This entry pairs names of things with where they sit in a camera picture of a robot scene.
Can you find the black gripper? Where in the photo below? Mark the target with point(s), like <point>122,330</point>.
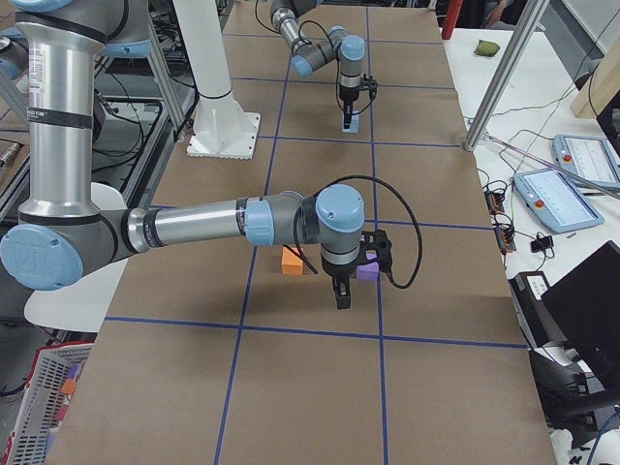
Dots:
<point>336,273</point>
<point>347,95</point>

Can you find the light blue foam block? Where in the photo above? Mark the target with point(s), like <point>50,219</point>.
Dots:
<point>351,127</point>

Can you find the purple foam block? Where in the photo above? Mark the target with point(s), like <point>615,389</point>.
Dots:
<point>369,271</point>

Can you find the orange foam block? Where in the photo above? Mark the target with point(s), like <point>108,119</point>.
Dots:
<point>291,263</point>

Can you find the red cylinder object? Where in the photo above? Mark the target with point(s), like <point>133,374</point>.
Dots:
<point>452,16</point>

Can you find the green bean bag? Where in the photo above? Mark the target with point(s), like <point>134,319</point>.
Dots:
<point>486,48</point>

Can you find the near blue teach pendant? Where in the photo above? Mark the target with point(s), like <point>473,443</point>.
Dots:
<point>556,201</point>

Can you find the blue teach pendant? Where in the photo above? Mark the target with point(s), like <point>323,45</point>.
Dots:
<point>556,201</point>
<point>590,158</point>

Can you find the far blue teach pendant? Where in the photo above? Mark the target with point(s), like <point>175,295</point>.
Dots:
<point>590,158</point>

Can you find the white plastic basket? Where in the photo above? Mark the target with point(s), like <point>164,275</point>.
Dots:
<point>38,418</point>

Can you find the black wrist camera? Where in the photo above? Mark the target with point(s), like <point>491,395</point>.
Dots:
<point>375,248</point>
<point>369,85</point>

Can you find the white camera stand pole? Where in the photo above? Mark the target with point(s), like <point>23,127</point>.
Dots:
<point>221,128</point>

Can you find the aluminium frame post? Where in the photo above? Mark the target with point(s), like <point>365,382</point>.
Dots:
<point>519,40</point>

